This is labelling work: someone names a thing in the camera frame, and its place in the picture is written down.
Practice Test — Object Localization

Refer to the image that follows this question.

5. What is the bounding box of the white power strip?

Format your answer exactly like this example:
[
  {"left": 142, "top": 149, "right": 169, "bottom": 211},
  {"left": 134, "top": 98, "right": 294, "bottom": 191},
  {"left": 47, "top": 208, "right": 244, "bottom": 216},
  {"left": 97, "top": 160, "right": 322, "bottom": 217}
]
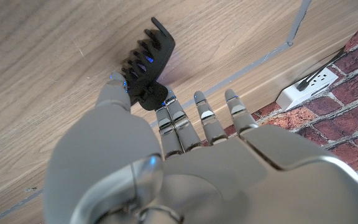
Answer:
[{"left": 275, "top": 67, "right": 339, "bottom": 112}]

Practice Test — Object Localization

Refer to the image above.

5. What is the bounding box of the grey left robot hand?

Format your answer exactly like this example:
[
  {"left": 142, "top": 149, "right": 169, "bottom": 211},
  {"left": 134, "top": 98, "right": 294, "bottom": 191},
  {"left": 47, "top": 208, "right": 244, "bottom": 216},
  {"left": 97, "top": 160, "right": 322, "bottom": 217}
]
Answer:
[{"left": 44, "top": 72, "right": 358, "bottom": 224}]

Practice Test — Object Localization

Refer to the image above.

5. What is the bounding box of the black hair clip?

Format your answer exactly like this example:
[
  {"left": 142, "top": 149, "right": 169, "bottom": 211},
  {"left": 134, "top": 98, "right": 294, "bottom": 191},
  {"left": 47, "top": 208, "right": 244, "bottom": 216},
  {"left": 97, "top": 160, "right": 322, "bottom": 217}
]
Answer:
[{"left": 121, "top": 17, "right": 177, "bottom": 111}]

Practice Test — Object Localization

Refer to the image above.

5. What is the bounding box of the black plug with cable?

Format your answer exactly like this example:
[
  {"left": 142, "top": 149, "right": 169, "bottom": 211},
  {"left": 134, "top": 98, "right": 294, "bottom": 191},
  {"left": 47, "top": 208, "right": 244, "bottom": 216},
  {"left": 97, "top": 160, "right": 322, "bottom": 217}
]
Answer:
[{"left": 296, "top": 46, "right": 346, "bottom": 92}]

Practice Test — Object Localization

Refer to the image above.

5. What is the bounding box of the grey tape outline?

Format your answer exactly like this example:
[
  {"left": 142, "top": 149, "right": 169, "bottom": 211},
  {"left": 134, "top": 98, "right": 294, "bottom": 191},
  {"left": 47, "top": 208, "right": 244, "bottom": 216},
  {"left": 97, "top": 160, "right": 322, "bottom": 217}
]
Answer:
[{"left": 0, "top": 0, "right": 313, "bottom": 224}]

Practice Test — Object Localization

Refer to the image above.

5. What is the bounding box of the red brick print backdrop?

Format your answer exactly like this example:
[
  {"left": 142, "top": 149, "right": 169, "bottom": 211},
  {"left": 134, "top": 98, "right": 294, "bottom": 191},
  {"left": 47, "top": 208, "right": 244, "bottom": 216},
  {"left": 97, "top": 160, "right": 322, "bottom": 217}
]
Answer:
[{"left": 203, "top": 24, "right": 358, "bottom": 200}]

